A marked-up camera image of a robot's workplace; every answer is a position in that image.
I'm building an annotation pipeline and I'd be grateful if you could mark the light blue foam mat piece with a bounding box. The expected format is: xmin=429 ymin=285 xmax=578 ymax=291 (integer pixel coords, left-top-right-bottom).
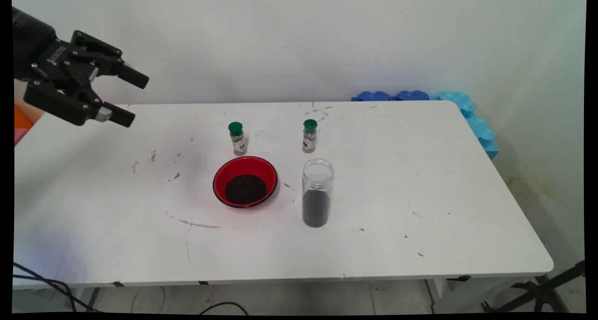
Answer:
xmin=430 ymin=91 xmax=499 ymax=160

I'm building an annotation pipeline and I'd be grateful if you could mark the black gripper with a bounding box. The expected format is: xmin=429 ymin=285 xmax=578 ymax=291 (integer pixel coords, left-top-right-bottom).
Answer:
xmin=13 ymin=7 xmax=150 ymax=128

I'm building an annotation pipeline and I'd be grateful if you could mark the black tripod stand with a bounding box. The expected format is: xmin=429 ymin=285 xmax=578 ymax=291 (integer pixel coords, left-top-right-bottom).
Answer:
xmin=481 ymin=260 xmax=585 ymax=313

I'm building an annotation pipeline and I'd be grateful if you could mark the black floor cable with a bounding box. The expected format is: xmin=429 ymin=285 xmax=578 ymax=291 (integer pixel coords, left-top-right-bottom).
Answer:
xmin=199 ymin=302 xmax=249 ymax=315

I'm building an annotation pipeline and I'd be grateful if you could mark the white table leg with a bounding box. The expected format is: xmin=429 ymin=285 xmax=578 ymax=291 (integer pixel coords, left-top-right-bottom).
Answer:
xmin=426 ymin=277 xmax=519 ymax=314

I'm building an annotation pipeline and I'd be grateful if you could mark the green-capped spice bottle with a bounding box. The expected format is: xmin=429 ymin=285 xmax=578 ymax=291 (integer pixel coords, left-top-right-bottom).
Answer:
xmin=228 ymin=121 xmax=249 ymax=156
xmin=302 ymin=119 xmax=318 ymax=153

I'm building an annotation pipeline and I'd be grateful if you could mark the black loose hanging cable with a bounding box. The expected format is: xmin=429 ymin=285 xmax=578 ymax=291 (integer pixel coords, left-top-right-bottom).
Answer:
xmin=13 ymin=263 xmax=96 ymax=312

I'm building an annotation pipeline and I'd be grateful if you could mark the red bowl with black seeds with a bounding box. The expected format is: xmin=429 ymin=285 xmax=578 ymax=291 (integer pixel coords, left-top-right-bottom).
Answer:
xmin=213 ymin=156 xmax=278 ymax=209

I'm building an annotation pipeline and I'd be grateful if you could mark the clear jar with black seeds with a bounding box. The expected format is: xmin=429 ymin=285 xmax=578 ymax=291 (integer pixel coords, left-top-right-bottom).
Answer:
xmin=301 ymin=158 xmax=335 ymax=228

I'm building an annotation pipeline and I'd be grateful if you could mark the orange block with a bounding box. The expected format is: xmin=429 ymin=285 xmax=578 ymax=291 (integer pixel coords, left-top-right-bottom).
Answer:
xmin=14 ymin=104 xmax=36 ymax=130

